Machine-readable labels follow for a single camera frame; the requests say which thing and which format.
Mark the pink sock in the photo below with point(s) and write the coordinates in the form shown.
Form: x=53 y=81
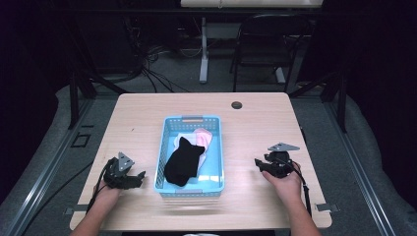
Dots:
x=205 y=137

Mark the person's right hand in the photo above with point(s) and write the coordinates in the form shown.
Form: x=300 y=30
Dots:
x=285 y=187

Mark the white desk leg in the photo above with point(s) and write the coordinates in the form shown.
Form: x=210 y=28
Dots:
x=204 y=59

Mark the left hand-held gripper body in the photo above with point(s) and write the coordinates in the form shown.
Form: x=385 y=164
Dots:
x=117 y=170

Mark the blue plastic basket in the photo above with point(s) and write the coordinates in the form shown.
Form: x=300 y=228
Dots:
x=214 y=170

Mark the white sock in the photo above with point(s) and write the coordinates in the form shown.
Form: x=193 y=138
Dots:
x=179 y=139

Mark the white desk foot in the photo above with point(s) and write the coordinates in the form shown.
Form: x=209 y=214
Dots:
x=280 y=75

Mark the grey metal table bracket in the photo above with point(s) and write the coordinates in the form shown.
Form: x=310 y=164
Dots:
x=326 y=207
x=74 y=209

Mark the person's left hand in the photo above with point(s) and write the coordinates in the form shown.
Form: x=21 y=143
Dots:
x=107 y=193

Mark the black sock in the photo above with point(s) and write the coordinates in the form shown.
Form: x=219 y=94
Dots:
x=183 y=164

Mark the aluminium floor rail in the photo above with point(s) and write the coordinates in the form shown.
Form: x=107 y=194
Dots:
x=42 y=177
x=360 y=170

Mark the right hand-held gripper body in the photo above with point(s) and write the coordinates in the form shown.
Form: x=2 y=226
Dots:
x=280 y=164

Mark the black metal frame stand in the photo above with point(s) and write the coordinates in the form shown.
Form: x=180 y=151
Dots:
x=341 y=98
x=74 y=98

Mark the black folding chair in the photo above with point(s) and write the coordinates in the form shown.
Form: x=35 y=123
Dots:
x=288 y=36

